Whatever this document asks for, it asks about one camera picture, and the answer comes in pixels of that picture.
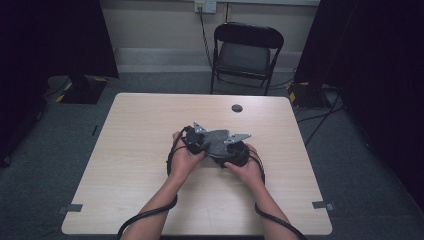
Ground white wall socket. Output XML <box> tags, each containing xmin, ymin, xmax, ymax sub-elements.
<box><xmin>194</xmin><ymin>0</ymin><xmax>218</xmax><ymax>15</ymax></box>

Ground hand-held gripper cable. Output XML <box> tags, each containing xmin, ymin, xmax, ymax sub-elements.
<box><xmin>248</xmin><ymin>149</ymin><xmax>308</xmax><ymax>240</ymax></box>
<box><xmin>116</xmin><ymin>125</ymin><xmax>195</xmax><ymax>240</ymax></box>

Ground dark curtain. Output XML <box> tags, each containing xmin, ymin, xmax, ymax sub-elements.
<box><xmin>0</xmin><ymin>0</ymin><xmax>120</xmax><ymax>168</ymax></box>
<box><xmin>294</xmin><ymin>0</ymin><xmax>424</xmax><ymax>212</ymax></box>

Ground person's left hand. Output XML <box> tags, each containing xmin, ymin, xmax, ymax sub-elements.
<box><xmin>169</xmin><ymin>131</ymin><xmax>206</xmax><ymax>184</ymax></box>

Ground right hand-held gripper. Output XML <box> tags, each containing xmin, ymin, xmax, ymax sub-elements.
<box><xmin>214</xmin><ymin>133</ymin><xmax>253</xmax><ymax>168</ymax></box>

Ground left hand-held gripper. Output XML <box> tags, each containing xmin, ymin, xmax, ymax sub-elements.
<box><xmin>181</xmin><ymin>121</ymin><xmax>208</xmax><ymax>156</ymax></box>

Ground person's right hand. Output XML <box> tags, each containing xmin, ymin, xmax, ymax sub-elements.
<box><xmin>223</xmin><ymin>143</ymin><xmax>266</xmax><ymax>192</ymax></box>

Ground left hand-held gripper cable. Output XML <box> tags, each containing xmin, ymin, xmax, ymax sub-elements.
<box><xmin>116</xmin><ymin>125</ymin><xmax>195</xmax><ymax>240</ymax></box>

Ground right hand-held gripper cable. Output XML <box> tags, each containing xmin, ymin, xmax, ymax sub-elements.
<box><xmin>248</xmin><ymin>149</ymin><xmax>308</xmax><ymax>240</ymax></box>

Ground black wall socket cable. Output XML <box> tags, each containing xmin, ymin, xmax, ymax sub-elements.
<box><xmin>198</xmin><ymin>7</ymin><xmax>215</xmax><ymax>69</ymax></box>

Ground black stand base yellow tape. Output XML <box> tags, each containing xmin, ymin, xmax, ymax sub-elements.
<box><xmin>286</xmin><ymin>81</ymin><xmax>332</xmax><ymax>110</ymax></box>

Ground black floor cables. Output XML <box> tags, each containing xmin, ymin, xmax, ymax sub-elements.
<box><xmin>295</xmin><ymin>89</ymin><xmax>346</xmax><ymax>148</ymax></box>

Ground black folding chair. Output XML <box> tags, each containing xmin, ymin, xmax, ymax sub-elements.
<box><xmin>209</xmin><ymin>21</ymin><xmax>285</xmax><ymax>96</ymax></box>

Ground grey tape strip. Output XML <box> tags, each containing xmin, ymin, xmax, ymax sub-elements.
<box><xmin>56</xmin><ymin>203</ymin><xmax>84</xmax><ymax>215</ymax></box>
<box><xmin>312</xmin><ymin>200</ymin><xmax>336</xmax><ymax>212</ymax></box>

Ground grey cloth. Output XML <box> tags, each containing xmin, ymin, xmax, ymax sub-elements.
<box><xmin>200</xmin><ymin>129</ymin><xmax>235</xmax><ymax>160</ymax></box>

